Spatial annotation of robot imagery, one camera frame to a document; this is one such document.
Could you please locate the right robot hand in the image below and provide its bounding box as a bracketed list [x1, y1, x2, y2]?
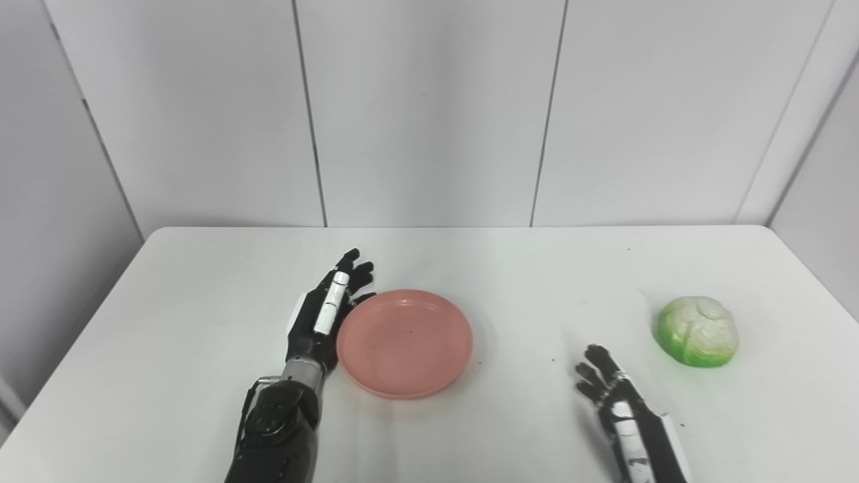
[574, 344, 692, 483]

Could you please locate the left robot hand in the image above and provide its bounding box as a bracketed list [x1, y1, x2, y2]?
[285, 248, 377, 374]

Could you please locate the pink plate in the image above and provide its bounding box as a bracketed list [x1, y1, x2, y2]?
[336, 289, 474, 400]

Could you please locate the green white cabbage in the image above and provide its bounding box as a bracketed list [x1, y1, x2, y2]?
[655, 296, 740, 368]

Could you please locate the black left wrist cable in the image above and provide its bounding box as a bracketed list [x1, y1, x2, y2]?
[234, 376, 281, 457]

